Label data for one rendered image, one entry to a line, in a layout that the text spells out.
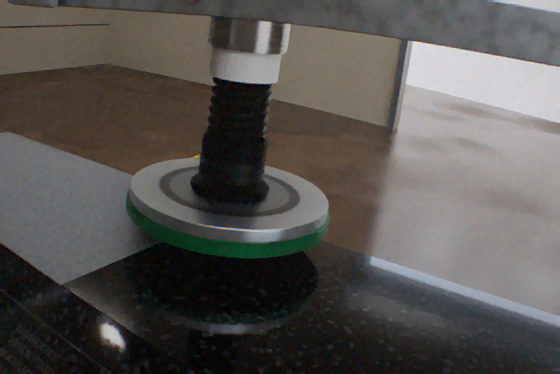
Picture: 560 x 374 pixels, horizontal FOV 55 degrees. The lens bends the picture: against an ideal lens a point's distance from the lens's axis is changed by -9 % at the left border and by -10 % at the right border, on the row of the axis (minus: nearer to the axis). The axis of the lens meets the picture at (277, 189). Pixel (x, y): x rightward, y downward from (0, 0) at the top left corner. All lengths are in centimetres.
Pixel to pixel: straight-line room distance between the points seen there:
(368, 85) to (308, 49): 71
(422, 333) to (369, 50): 505
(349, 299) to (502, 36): 29
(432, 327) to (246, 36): 32
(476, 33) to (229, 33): 23
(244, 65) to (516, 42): 26
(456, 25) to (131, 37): 661
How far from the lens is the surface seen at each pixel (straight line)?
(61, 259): 58
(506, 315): 61
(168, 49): 669
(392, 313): 55
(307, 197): 63
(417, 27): 53
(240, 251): 53
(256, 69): 56
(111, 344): 48
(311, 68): 575
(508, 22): 55
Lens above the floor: 109
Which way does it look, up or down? 19 degrees down
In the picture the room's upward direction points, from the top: 8 degrees clockwise
